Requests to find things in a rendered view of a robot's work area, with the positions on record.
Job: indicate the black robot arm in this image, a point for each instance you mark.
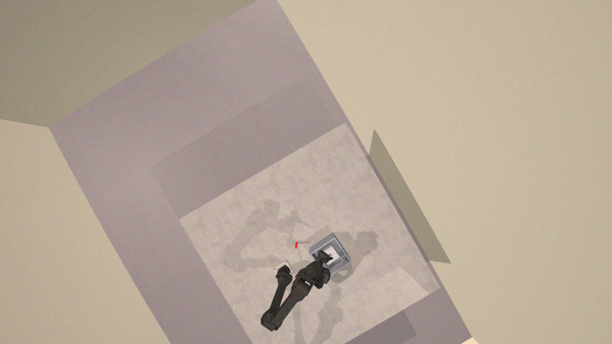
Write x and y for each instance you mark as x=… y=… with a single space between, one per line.
x=273 y=318

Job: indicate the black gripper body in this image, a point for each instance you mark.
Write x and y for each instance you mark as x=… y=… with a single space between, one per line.
x=323 y=258

